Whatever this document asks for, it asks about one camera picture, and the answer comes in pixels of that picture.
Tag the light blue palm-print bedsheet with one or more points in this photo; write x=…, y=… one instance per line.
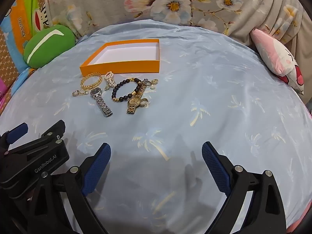
x=207, y=102

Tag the gold wristwatch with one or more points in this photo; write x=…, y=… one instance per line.
x=133, y=102

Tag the silver wristwatch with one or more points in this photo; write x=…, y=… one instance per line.
x=102, y=104

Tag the pink white plush pillow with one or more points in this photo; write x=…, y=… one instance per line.
x=275, y=56

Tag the green plush pillow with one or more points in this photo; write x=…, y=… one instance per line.
x=48, y=46

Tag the colourful cartoon printed blanket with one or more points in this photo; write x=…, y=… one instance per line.
x=22, y=22

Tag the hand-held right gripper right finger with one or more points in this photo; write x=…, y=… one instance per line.
x=217, y=168

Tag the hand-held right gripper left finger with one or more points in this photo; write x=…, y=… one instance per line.
x=96, y=170

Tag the grey floral quilt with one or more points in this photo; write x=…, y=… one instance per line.
x=195, y=2

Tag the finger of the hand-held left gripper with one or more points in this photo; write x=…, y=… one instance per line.
x=57, y=128
x=17, y=132

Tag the gold earring with pearl drop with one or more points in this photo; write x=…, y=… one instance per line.
x=154, y=82

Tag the orange shallow box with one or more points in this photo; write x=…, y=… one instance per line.
x=121, y=67

